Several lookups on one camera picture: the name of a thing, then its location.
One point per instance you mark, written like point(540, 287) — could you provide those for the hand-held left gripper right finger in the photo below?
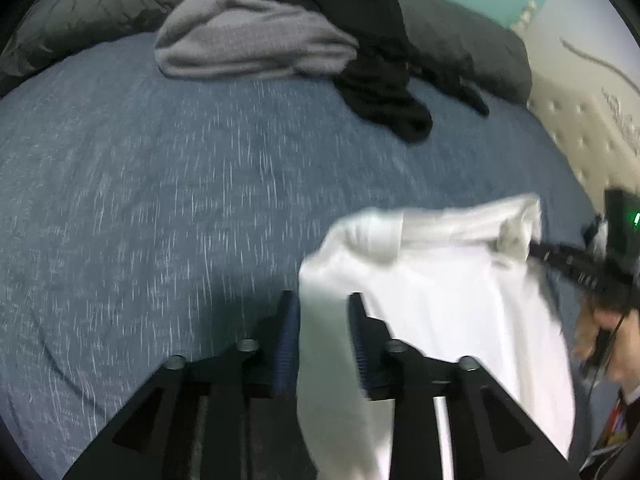
point(357, 340)

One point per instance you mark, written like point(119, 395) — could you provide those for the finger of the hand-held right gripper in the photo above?
point(565, 260)

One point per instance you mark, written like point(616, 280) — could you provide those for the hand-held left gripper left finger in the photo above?
point(285, 340)

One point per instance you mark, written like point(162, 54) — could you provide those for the white t-shirt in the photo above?
point(450, 285)

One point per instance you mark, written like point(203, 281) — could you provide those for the person's right hand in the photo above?
point(630, 345)

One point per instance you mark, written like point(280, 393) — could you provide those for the cream tufted headboard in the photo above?
point(590, 110)

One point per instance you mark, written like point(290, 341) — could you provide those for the bed with blue sheet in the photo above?
point(150, 185)

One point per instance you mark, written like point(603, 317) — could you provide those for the black garment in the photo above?
point(370, 60)

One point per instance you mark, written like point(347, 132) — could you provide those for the grey knit sweater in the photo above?
point(240, 35)

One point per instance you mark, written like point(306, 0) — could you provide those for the dark grey rolled duvet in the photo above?
point(100, 10)

